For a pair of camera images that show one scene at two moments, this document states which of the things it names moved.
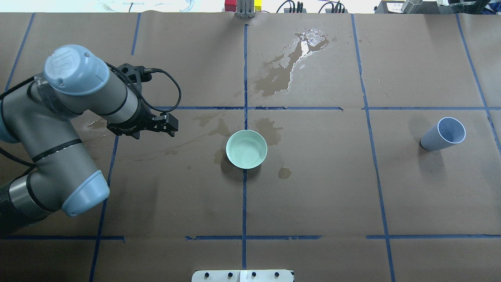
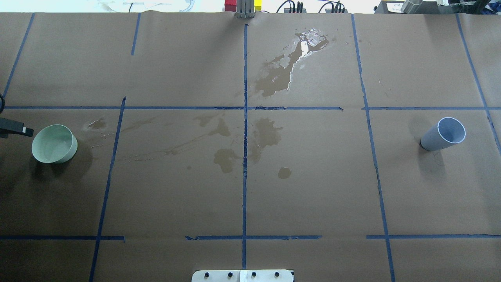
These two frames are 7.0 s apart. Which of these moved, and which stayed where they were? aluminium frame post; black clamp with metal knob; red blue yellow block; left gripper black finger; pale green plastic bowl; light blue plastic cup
Moved: pale green plastic bowl; left gripper black finger
Stayed: red blue yellow block; light blue plastic cup; aluminium frame post; black clamp with metal knob
